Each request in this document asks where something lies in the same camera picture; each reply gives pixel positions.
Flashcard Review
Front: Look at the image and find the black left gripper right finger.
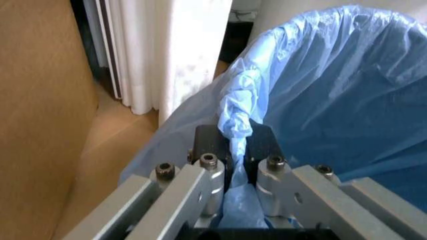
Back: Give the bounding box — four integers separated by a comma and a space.
242, 123, 427, 240

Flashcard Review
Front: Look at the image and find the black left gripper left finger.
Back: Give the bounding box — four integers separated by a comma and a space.
62, 124, 232, 240

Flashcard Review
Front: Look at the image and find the blue plastic trash bag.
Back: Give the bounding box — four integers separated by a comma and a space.
118, 5, 427, 230

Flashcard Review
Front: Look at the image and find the white curtain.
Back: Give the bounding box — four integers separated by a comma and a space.
106, 0, 234, 128

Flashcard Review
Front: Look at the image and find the brown wooden cabinet panel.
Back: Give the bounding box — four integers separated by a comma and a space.
0, 0, 101, 240

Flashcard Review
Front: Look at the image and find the dark furniture with white top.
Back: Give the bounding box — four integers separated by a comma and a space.
218, 9, 260, 63

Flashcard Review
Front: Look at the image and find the dark sliding door frame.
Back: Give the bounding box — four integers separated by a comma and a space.
69, 0, 124, 100

